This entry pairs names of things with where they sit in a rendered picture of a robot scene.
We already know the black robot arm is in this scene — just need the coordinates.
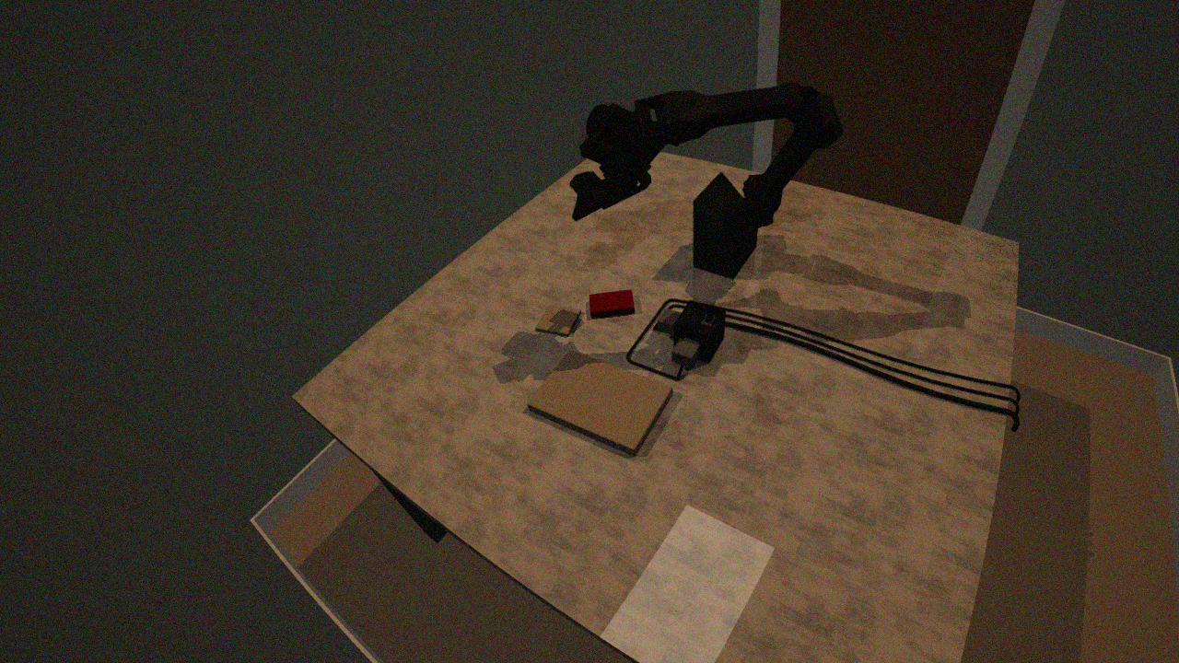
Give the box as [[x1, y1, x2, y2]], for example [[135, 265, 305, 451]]
[[579, 81, 843, 237]]

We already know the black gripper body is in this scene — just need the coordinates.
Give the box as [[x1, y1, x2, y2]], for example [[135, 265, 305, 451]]
[[569, 147, 652, 209]]

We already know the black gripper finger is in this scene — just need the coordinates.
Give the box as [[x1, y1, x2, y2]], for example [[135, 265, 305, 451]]
[[602, 186, 639, 210], [572, 196, 602, 222]]

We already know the flat brown square tile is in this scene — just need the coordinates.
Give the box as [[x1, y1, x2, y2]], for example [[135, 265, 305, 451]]
[[535, 306, 581, 337]]

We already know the flat tan rectangular board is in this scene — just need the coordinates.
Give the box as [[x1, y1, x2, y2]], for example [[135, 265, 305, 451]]
[[527, 350, 672, 457]]

